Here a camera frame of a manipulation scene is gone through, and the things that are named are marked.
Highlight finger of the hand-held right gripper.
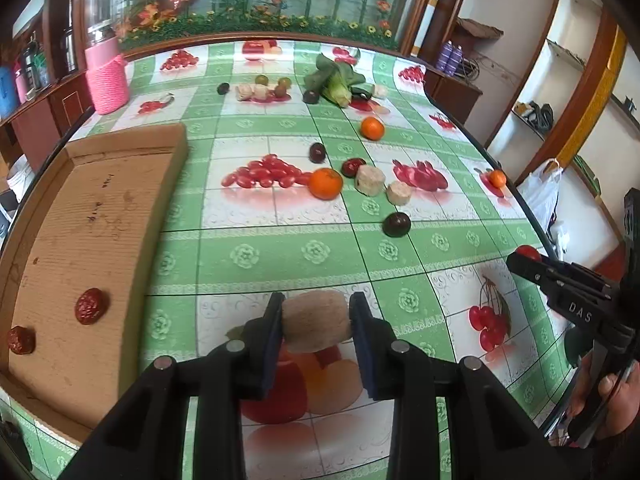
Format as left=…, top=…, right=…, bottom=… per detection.
left=506, top=251, right=556, bottom=288

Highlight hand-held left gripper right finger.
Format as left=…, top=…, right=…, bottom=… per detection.
left=349, top=292, right=571, bottom=480

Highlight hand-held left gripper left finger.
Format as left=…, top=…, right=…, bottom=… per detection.
left=60, top=292, right=286, bottom=480

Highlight large orange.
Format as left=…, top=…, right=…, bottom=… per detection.
left=307, top=167, right=344, bottom=201
left=360, top=116, right=386, bottom=142

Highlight beige mushroom piece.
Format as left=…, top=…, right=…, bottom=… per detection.
left=386, top=181, right=412, bottom=206
left=355, top=164, right=387, bottom=197

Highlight cardboard box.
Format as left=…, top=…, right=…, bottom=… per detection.
left=0, top=122, right=190, bottom=448

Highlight person's right hand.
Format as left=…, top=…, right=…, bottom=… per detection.
left=597, top=360, right=640, bottom=440

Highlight white plastic bag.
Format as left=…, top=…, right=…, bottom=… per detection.
left=515, top=159, right=568, bottom=241

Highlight red date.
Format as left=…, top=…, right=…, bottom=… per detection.
left=6, top=326, right=37, bottom=357
left=74, top=287, right=108, bottom=326

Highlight wooden shelf unit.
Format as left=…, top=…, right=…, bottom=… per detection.
left=412, top=0, right=503, bottom=123

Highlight bok choy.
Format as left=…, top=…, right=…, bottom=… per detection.
left=304, top=54, right=368, bottom=108

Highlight pink knitted basket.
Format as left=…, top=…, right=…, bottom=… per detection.
left=84, top=45, right=130, bottom=116

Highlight pink bottle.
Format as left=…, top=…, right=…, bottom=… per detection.
left=14, top=62, right=33, bottom=108

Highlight blue bottle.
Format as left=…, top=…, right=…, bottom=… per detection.
left=0, top=65, right=15, bottom=121

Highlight pile of black cables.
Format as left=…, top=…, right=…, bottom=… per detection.
left=512, top=100, right=556, bottom=133

